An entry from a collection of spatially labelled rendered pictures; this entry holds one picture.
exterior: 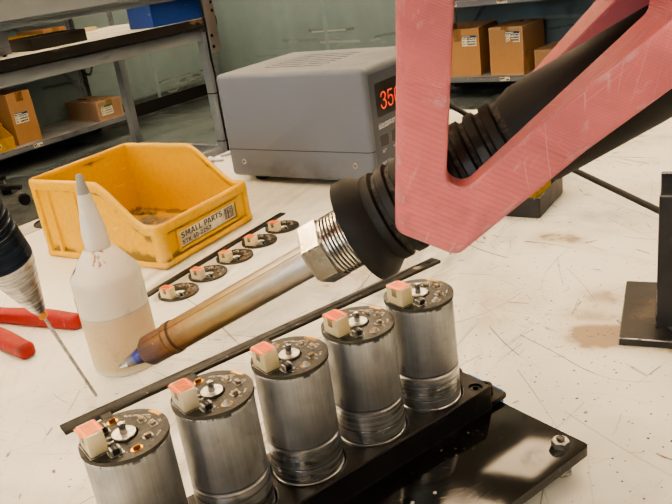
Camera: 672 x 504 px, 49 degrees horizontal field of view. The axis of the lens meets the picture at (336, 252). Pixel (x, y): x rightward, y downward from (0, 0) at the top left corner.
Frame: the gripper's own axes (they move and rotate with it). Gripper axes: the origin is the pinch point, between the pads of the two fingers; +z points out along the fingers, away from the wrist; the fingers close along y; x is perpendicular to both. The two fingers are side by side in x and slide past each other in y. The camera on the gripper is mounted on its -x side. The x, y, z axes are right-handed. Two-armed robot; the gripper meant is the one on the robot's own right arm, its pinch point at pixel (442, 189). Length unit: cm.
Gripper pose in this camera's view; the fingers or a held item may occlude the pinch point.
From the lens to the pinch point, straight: 16.5
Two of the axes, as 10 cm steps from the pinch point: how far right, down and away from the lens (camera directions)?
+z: -3.4, 8.5, 4.1
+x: 9.3, 3.7, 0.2
